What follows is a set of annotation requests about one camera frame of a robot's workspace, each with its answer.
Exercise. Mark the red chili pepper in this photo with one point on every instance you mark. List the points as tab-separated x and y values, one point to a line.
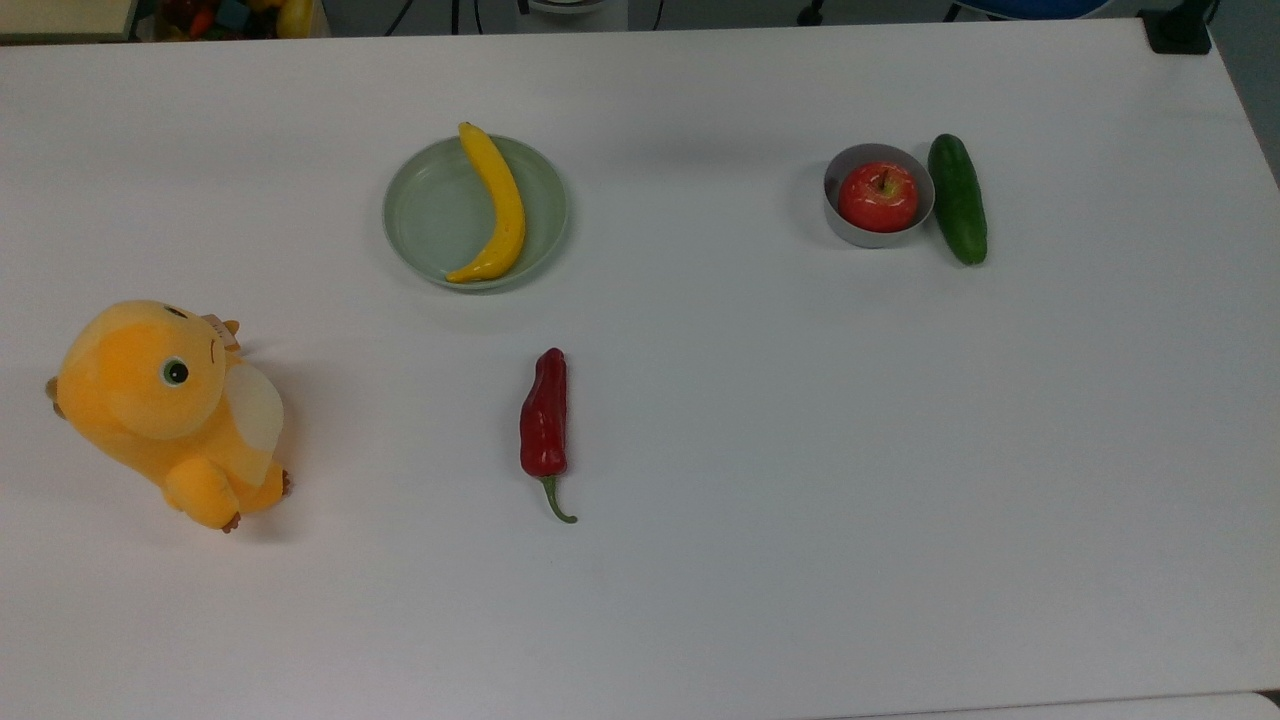
543	420

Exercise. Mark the pale green plastic plate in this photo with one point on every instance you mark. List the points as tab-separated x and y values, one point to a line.
430	215

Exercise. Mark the yellow toy banana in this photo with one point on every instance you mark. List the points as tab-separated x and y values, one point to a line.
506	200

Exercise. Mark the small grey bowl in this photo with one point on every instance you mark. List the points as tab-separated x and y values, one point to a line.
872	239

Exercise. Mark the red toy apple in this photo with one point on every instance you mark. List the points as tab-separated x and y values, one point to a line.
878	198

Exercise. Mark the green cucumber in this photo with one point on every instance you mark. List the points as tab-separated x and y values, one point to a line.
958	200

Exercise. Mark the black chair foot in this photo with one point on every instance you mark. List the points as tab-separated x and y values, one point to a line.
811	14

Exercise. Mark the yellow toy fruit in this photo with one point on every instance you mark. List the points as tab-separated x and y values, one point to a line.
296	18

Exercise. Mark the orange plush dinosaur toy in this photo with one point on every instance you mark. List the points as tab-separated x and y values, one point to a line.
150	400

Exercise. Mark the box of colourful toys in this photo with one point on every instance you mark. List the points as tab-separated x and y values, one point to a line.
215	18

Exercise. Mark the black table clamp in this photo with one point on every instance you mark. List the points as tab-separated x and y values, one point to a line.
1178	35

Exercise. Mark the light wooden board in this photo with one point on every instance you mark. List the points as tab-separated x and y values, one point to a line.
60	18

